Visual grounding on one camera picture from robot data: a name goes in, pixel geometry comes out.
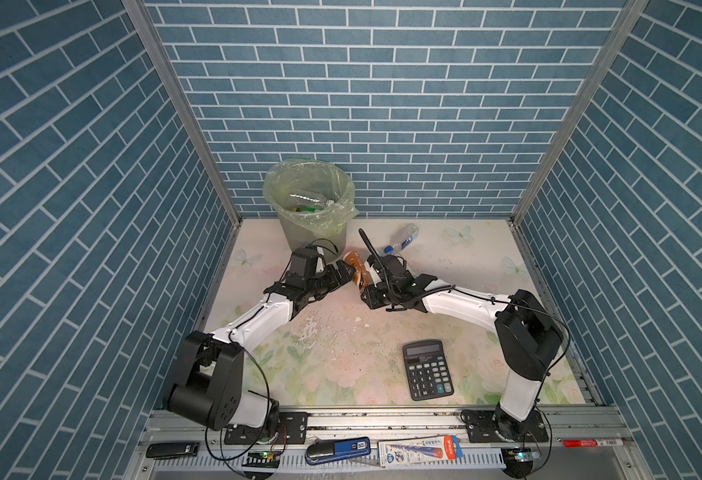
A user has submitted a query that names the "red marker pen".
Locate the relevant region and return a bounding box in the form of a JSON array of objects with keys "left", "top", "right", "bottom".
[{"left": 563, "top": 438, "right": 624, "bottom": 448}]

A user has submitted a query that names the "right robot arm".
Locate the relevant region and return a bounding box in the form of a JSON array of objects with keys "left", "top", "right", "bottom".
[{"left": 358, "top": 229, "right": 567, "bottom": 430}]

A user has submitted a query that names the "clear bottle blue cap tilted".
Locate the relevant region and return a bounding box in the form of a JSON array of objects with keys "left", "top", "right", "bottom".
[{"left": 383, "top": 223, "right": 419, "bottom": 255}]

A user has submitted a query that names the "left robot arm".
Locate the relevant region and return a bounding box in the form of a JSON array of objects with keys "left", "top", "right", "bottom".
[{"left": 164, "top": 246, "right": 357, "bottom": 437}]

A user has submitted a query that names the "blue black stapler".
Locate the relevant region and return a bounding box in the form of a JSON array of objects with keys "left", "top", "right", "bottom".
[{"left": 305, "top": 437, "right": 372, "bottom": 466}]

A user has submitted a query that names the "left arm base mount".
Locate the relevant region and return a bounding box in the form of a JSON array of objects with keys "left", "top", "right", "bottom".
[{"left": 223, "top": 409, "right": 309, "bottom": 446}]

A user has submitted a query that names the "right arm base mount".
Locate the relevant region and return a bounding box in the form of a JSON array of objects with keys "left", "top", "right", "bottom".
[{"left": 459, "top": 406, "right": 550, "bottom": 443}]

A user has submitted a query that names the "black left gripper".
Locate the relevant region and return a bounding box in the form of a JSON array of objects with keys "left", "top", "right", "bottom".
[{"left": 302, "top": 258, "right": 355, "bottom": 299}]

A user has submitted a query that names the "green Sprite bottle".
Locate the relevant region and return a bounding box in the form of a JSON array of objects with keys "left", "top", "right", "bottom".
[{"left": 292, "top": 206, "right": 324, "bottom": 214}]

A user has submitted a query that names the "clear ribbed bottle white cap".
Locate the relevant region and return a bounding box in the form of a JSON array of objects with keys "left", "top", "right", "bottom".
[{"left": 288, "top": 190, "right": 333, "bottom": 209}]

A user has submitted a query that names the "black remote device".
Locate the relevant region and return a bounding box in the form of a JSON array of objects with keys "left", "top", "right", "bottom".
[{"left": 146, "top": 442, "right": 200, "bottom": 460}]

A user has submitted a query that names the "black desk calculator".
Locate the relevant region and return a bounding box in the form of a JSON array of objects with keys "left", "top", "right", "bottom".
[{"left": 402, "top": 339, "right": 455, "bottom": 401}]

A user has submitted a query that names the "brown Nescafe coffee bottle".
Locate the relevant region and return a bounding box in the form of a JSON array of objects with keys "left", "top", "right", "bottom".
[{"left": 343, "top": 250, "right": 373, "bottom": 293}]

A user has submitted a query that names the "aluminium rail frame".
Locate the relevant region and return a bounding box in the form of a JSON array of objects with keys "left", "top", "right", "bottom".
[{"left": 125, "top": 406, "right": 651, "bottom": 479}]

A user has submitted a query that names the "white red pen package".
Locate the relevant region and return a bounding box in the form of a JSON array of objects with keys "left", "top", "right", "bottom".
[{"left": 378, "top": 436, "right": 464, "bottom": 468}]

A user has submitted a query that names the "grey mesh waste bin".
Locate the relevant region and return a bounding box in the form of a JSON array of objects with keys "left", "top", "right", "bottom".
[{"left": 263, "top": 158, "right": 357, "bottom": 260}]

